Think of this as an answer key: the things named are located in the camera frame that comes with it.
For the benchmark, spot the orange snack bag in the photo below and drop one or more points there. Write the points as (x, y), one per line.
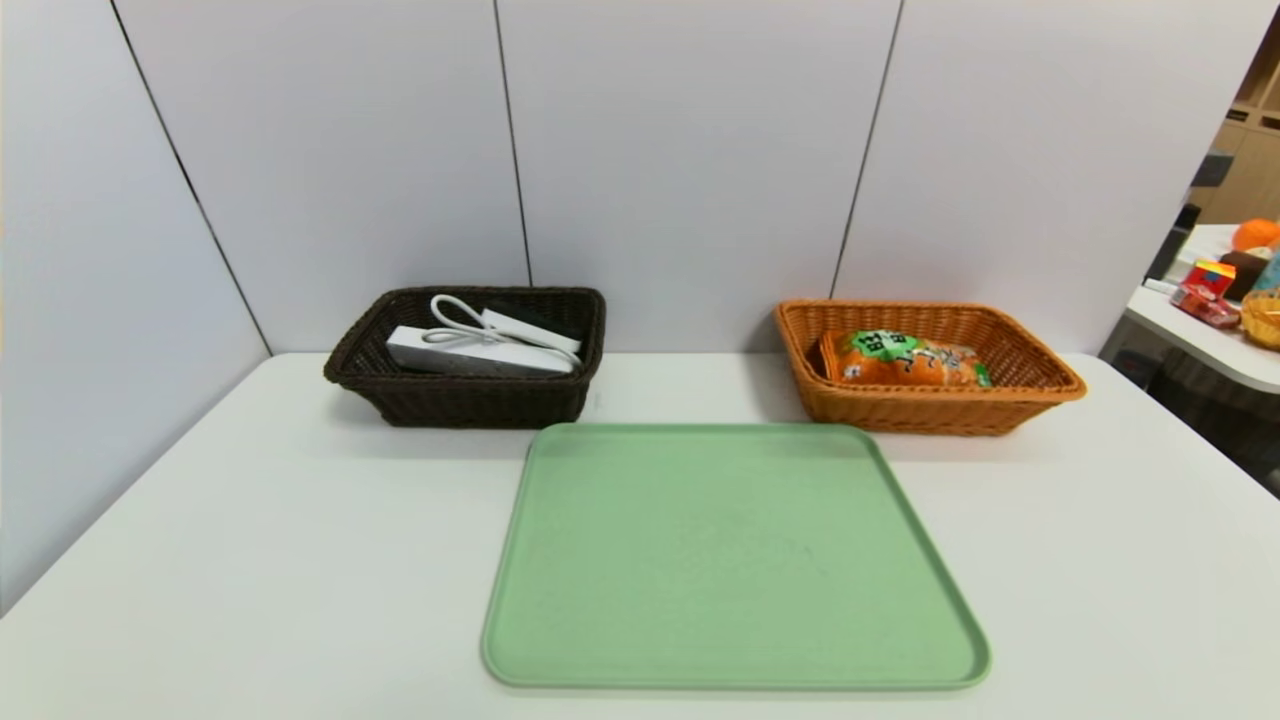
(900, 365)

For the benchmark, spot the dark brown wicker basket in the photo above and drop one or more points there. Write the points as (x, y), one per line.
(460, 405)

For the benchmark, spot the orange wicker basket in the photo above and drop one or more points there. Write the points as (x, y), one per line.
(930, 412)

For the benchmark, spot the light green plastic tray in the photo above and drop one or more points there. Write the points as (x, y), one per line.
(730, 560)

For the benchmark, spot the box under side table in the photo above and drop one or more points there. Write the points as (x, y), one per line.
(1135, 365)

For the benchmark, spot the black chair back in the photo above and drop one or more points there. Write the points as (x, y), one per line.
(1175, 245)

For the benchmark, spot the white side table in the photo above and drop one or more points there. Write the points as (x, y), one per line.
(1200, 345)

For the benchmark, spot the red snack packet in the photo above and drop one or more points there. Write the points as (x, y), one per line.
(1205, 308)

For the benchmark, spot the red and yellow box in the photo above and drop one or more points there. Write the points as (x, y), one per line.
(1212, 278)

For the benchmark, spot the grey panel on shelf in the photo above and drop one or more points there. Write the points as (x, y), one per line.
(1212, 168)

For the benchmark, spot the dark brown block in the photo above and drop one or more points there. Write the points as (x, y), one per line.
(1248, 272)

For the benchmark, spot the orange ball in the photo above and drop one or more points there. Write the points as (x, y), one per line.
(1255, 235)

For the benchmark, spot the teal packet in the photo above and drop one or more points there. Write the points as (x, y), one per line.
(1270, 275)

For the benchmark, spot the wooden shelf unit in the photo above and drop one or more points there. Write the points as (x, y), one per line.
(1255, 150)

